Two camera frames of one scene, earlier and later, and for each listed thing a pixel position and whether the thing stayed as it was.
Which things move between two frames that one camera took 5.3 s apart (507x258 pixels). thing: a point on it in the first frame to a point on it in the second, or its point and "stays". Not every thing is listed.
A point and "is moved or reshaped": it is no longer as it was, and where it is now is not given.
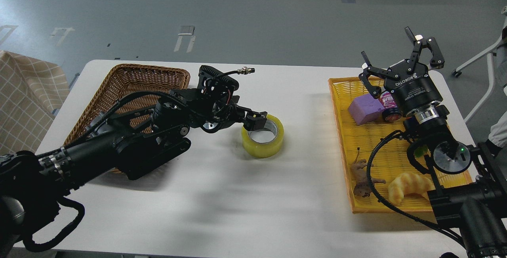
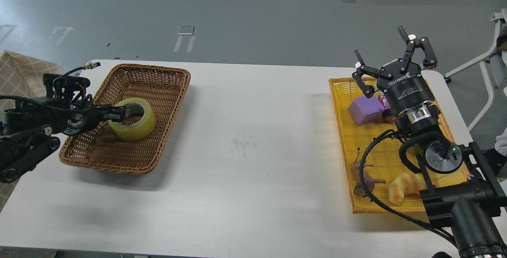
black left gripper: (225, 112) to (83, 117)
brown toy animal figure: (359, 169) stays
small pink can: (391, 112) stays
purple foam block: (366, 109) stays
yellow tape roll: (266, 150) is moved or reshaped
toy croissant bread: (407, 183) stays
